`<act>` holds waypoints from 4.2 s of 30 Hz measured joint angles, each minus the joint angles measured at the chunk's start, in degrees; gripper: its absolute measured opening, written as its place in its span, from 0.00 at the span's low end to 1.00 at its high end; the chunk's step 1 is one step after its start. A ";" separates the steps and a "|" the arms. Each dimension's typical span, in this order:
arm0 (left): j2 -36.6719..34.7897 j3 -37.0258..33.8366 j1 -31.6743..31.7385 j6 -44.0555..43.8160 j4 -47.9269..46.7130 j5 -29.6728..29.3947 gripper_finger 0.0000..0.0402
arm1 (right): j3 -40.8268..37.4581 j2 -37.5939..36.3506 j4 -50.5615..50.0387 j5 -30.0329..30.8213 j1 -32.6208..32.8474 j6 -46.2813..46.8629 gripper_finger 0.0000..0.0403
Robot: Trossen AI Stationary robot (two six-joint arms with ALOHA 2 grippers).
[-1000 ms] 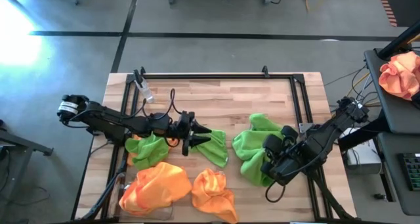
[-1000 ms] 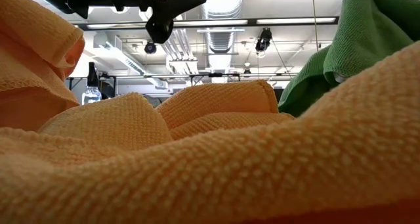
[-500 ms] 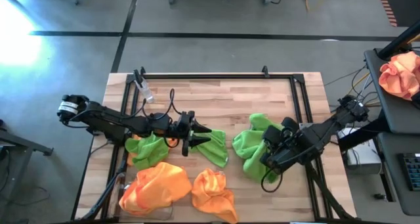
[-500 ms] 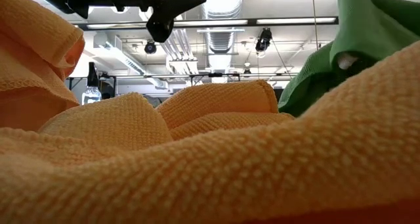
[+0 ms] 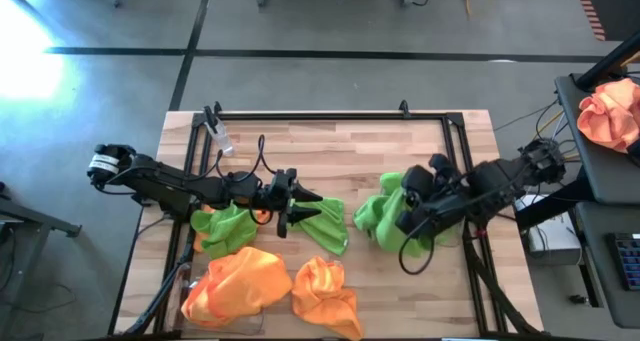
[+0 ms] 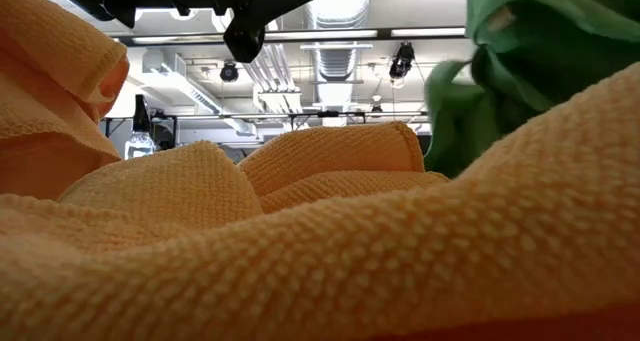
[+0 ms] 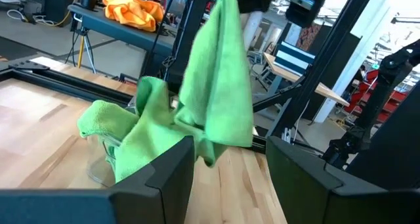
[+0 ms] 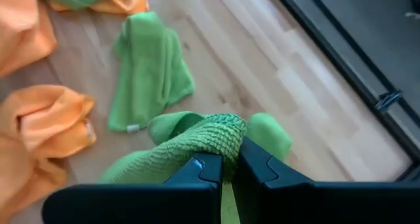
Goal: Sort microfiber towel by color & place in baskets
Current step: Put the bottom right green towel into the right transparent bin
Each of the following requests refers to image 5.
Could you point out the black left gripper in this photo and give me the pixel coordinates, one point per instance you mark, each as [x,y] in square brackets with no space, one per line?
[280,203]

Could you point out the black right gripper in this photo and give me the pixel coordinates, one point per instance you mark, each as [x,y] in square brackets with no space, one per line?
[422,218]

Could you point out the orange microfiber towel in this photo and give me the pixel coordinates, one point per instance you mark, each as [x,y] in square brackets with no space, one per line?
[255,276]
[325,296]
[200,242]
[200,308]

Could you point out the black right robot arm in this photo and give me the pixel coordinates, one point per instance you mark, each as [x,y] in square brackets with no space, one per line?
[495,181]

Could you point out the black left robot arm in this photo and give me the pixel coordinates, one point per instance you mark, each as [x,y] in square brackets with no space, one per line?
[165,183]

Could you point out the clear spray bottle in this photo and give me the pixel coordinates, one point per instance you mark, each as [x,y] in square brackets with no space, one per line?
[222,141]

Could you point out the white power supply box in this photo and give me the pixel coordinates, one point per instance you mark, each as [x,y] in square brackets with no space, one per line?
[552,241]

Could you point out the grey side table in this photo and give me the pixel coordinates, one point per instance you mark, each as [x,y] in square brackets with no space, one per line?
[595,181]

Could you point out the grey desk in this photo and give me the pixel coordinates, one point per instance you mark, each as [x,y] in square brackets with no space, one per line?
[595,281]

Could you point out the black keyboard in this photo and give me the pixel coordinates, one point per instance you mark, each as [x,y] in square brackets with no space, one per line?
[627,261]

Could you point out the crumpled orange cloth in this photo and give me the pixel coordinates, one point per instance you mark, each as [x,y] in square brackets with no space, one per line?
[607,116]

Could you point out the black stand pole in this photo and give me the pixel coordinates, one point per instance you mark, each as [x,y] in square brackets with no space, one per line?
[607,61]

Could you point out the dark mat striped edge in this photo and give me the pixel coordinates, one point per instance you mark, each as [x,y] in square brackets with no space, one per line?
[620,6]

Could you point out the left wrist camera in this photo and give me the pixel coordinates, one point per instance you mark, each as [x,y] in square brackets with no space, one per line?
[284,178]

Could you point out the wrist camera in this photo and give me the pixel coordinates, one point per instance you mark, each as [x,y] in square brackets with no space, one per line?
[284,178]
[419,181]

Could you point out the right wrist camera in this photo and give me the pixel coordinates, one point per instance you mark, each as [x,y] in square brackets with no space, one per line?
[419,181]

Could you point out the black aluminium rig frame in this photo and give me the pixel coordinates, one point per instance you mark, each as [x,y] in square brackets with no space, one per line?
[325,116]

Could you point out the black frame clamp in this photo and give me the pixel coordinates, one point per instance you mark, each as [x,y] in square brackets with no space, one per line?
[404,109]
[218,109]

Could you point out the grey desk frame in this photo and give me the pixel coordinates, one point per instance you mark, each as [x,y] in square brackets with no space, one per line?
[45,220]

